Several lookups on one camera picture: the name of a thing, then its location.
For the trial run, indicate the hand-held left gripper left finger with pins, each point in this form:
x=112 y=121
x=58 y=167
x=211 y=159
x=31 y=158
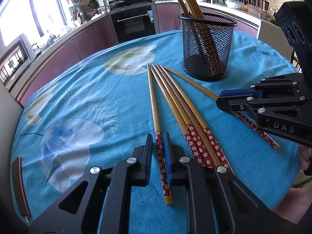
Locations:
x=146 y=165

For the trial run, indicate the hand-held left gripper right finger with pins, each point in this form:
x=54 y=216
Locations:
x=167 y=156

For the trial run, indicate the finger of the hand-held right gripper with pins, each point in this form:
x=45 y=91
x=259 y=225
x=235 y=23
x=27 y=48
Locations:
x=234 y=93
x=231 y=103

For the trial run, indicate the wooden chopstick red floral end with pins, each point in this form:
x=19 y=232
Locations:
x=168 y=104
x=189 y=2
x=192 y=84
x=181 y=91
x=153 y=107

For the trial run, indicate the black mesh utensil holder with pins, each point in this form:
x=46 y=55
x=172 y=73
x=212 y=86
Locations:
x=220 y=41

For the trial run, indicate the dark wooden chopstick floral end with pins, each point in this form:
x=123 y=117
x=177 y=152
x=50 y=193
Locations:
x=181 y=3
x=175 y=97

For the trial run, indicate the chopsticks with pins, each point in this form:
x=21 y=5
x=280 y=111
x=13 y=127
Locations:
x=195 y=3

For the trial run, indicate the person's right hand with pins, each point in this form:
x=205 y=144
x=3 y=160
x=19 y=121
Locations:
x=304 y=159

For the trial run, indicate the clear plastic food container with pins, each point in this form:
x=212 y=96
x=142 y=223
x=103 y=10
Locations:
x=254 y=10

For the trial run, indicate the white kitchen countertop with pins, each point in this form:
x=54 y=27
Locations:
x=234 y=11

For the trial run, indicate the white bowl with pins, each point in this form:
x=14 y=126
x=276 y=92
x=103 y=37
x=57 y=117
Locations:
x=235 y=4

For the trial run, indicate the blue printed tablecloth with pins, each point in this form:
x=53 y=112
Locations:
x=109 y=97

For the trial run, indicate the pink kitchen base cabinets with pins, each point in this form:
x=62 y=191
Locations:
x=61 y=58
x=168 y=17

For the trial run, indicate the black built-in oven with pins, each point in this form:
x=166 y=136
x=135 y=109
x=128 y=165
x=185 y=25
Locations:
x=132 y=24

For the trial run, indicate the dark flat smartphone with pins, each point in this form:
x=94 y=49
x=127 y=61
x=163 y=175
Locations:
x=19 y=190

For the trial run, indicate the black wok with lid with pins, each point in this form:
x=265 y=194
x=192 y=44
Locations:
x=117 y=4

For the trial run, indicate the grey refrigerator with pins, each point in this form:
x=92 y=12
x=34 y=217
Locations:
x=7 y=117

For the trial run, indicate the hanging frying pan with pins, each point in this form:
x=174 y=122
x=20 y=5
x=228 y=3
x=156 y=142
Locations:
x=93 y=4

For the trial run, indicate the white microwave oven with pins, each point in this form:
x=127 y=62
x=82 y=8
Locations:
x=14 y=61

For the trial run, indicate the kitchen window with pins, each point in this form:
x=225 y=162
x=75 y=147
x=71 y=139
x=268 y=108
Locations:
x=22 y=9

